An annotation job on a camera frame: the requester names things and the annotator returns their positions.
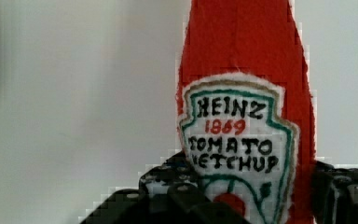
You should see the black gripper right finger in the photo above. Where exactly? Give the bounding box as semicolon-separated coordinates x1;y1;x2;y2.
311;161;358;224

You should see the red plush ketchup bottle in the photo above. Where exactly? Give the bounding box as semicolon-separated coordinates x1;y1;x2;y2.
177;0;315;224

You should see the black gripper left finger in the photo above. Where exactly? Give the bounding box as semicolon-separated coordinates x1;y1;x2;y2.
80;152;249;224

